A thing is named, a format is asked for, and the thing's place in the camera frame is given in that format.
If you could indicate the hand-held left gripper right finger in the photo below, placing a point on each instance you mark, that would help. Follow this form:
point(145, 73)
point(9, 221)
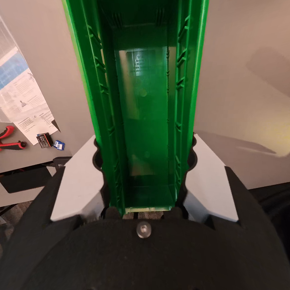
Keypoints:
point(208, 181)

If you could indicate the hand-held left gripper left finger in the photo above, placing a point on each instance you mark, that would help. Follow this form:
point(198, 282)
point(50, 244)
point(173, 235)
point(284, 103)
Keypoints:
point(77, 181)

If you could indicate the green plastic bin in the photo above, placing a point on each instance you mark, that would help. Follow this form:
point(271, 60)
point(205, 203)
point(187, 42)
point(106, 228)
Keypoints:
point(145, 117)

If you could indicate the small blue card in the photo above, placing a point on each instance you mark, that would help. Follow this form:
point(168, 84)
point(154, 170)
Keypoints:
point(59, 145)

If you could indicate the small black battery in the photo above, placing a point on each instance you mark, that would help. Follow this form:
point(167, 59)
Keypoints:
point(44, 140)

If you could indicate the black under-desk tray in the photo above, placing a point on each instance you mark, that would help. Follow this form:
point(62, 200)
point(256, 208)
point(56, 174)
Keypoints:
point(22, 180)

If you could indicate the printed paper leaflet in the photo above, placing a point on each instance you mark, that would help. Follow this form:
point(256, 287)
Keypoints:
point(27, 97)

